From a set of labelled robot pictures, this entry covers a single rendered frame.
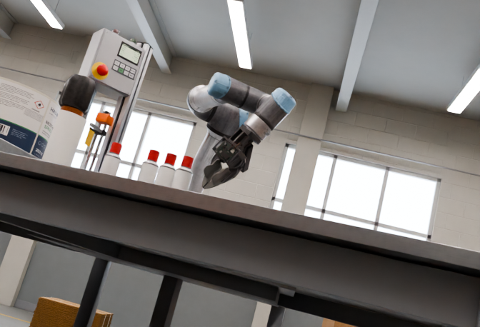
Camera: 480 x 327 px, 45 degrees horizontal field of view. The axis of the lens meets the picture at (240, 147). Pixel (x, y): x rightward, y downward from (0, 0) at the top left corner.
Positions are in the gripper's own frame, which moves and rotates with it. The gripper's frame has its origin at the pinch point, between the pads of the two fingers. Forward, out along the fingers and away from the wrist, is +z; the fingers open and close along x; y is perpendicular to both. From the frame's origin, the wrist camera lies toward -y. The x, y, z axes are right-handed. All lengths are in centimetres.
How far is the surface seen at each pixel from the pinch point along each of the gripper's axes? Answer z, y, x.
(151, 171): 8.4, 1.9, -15.4
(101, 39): -10, 1, -65
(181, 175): 3.0, 2.5, -6.8
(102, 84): 0, -4, -56
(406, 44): -236, -403, -128
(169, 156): 1.5, 1.6, -14.7
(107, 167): 17.0, 2.8, -27.1
